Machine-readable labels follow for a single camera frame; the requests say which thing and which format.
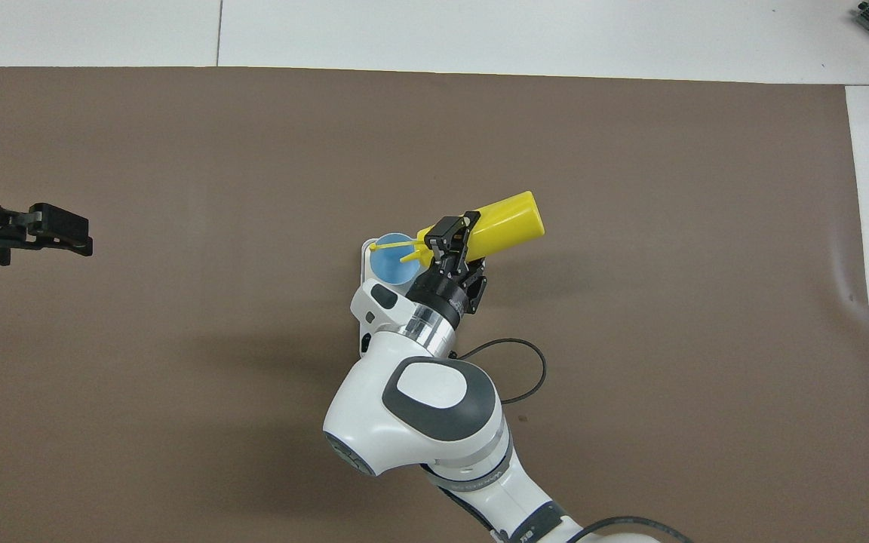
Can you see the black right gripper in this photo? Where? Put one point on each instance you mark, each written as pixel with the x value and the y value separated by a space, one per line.
pixel 453 290

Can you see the yellow squeeze bottle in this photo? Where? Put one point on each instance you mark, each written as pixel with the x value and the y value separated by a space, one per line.
pixel 510 222

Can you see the light blue plastic cup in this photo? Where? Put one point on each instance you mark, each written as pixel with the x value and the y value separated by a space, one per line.
pixel 389 264

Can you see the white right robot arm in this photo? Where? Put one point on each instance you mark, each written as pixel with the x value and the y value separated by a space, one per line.
pixel 434 407

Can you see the silver digital kitchen scale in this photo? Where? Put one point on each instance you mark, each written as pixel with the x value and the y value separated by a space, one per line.
pixel 365 264

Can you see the brown table mat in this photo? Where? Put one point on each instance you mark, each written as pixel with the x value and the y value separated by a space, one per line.
pixel 631 415

